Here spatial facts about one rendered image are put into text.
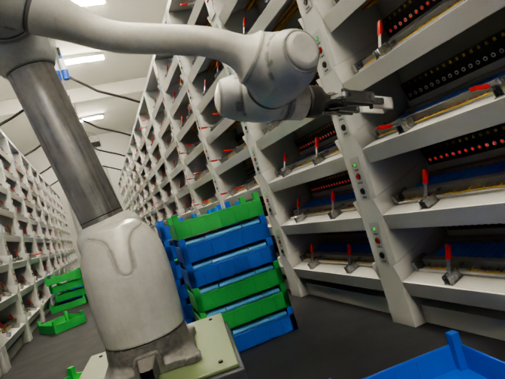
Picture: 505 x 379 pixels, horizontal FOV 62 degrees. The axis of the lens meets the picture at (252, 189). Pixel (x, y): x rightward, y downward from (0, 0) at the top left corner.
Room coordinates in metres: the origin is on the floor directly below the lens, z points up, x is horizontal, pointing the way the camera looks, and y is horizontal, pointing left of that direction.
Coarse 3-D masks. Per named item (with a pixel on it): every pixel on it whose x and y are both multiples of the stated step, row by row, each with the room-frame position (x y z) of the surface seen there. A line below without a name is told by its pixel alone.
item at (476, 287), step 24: (432, 240) 1.20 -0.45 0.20; (456, 240) 1.14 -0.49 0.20; (480, 240) 1.07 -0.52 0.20; (504, 240) 1.01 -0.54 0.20; (408, 264) 1.16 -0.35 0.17; (432, 264) 1.13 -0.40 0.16; (456, 264) 1.05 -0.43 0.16; (480, 264) 0.98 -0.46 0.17; (504, 264) 0.92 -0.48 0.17; (408, 288) 1.14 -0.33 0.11; (432, 288) 1.05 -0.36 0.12; (456, 288) 0.98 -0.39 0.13; (480, 288) 0.93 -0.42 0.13; (504, 288) 0.88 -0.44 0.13
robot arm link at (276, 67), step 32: (32, 0) 0.76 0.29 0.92; (64, 0) 0.79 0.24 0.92; (32, 32) 0.80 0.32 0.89; (64, 32) 0.80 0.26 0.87; (96, 32) 0.81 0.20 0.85; (128, 32) 0.80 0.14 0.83; (160, 32) 0.77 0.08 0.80; (192, 32) 0.75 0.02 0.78; (224, 32) 0.75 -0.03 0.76; (256, 32) 0.77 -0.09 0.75; (288, 32) 0.72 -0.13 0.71; (256, 64) 0.74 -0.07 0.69; (288, 64) 0.71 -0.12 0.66; (256, 96) 0.82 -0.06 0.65; (288, 96) 0.79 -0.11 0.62
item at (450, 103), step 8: (456, 96) 0.89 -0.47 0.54; (464, 96) 0.87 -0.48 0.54; (472, 96) 0.86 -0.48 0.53; (480, 96) 0.82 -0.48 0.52; (440, 104) 0.93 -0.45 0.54; (448, 104) 0.92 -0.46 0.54; (456, 104) 0.90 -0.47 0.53; (416, 112) 1.02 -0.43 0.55; (424, 112) 0.98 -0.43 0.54; (432, 112) 0.96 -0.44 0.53; (440, 112) 0.92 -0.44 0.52; (416, 120) 1.01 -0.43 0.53; (392, 128) 1.09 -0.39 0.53
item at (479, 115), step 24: (480, 72) 0.96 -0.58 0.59; (432, 96) 1.11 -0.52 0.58; (504, 96) 0.75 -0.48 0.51; (384, 120) 1.19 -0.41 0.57; (432, 120) 0.94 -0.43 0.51; (456, 120) 0.85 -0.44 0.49; (480, 120) 0.81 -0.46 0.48; (504, 120) 0.77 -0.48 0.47; (360, 144) 1.15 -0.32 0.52; (384, 144) 1.07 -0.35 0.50; (408, 144) 1.00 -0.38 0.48
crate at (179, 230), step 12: (240, 204) 1.40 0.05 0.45; (252, 204) 1.42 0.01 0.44; (204, 216) 1.37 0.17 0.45; (216, 216) 1.38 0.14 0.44; (228, 216) 1.39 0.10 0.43; (240, 216) 1.40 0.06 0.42; (252, 216) 1.41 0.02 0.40; (180, 228) 1.34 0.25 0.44; (192, 228) 1.35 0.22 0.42; (204, 228) 1.36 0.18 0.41; (216, 228) 1.38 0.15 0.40
